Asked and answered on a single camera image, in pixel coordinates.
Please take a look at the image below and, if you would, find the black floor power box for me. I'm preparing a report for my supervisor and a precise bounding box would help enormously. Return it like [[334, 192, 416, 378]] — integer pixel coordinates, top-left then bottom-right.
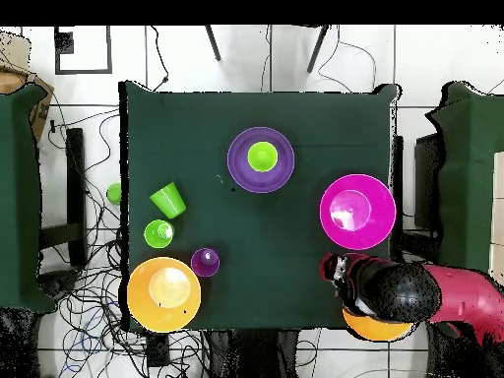
[[146, 332, 171, 367]]

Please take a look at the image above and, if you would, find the black stand bar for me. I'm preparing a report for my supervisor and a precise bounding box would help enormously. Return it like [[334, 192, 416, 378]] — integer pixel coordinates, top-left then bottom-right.
[[389, 135, 405, 261], [38, 127, 89, 269]]

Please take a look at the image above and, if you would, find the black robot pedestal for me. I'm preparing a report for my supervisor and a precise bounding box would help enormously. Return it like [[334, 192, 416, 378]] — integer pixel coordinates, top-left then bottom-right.
[[204, 329, 300, 378]]

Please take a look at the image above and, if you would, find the purple plastic bowl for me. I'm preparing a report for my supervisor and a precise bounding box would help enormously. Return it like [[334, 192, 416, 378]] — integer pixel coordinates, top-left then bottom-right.
[[226, 126, 295, 195]]

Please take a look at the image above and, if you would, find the black tripod leg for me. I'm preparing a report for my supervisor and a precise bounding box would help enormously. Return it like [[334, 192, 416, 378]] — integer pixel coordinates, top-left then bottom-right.
[[204, 25, 222, 63], [306, 25, 333, 75]]

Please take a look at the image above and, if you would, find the black equipment box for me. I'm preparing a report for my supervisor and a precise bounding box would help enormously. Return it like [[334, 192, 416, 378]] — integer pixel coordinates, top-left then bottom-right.
[[412, 132, 443, 230]]

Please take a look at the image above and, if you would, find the dark green table cloth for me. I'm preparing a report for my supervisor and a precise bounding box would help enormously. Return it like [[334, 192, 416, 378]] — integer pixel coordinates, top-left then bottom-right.
[[118, 81, 403, 332]]

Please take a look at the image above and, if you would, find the large orange plastic bowl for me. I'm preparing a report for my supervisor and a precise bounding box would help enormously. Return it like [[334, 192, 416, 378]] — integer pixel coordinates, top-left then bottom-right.
[[342, 307, 416, 343], [126, 256, 203, 335]]

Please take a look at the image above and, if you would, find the purple plastic cup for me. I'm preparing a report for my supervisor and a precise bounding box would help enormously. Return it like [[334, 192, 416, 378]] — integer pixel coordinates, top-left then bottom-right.
[[190, 247, 221, 279]]

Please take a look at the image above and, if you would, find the green side table cloth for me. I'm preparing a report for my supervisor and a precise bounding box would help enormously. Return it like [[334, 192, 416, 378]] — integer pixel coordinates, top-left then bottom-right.
[[423, 81, 504, 284], [0, 84, 58, 316]]

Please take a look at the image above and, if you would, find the tangle of floor cables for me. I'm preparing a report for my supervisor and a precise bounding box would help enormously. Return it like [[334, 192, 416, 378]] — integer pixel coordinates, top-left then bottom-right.
[[36, 105, 135, 378]]

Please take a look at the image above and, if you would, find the brown cardboard box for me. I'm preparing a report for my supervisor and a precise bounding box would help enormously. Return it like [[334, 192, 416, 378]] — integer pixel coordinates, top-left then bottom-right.
[[0, 31, 55, 143]]

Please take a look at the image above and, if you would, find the black square floor frame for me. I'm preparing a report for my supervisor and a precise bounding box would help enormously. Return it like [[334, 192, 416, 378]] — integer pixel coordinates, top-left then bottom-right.
[[53, 25, 113, 76]]

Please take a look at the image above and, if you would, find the large pink plastic bowl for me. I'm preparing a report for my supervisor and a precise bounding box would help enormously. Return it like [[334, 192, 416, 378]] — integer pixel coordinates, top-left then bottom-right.
[[319, 173, 398, 252]]

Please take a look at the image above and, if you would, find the thin black cable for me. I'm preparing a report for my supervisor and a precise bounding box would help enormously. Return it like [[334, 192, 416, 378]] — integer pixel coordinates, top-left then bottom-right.
[[316, 25, 378, 95], [148, 25, 170, 93]]

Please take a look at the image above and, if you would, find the small green plastic bowl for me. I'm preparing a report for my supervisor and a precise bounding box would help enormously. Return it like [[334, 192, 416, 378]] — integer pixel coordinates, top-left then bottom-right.
[[106, 182, 122, 207]]

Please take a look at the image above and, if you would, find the green plastic cup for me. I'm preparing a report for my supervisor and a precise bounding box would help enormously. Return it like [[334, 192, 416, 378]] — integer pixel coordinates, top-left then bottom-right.
[[149, 181, 187, 221], [246, 141, 280, 173], [143, 219, 175, 250]]

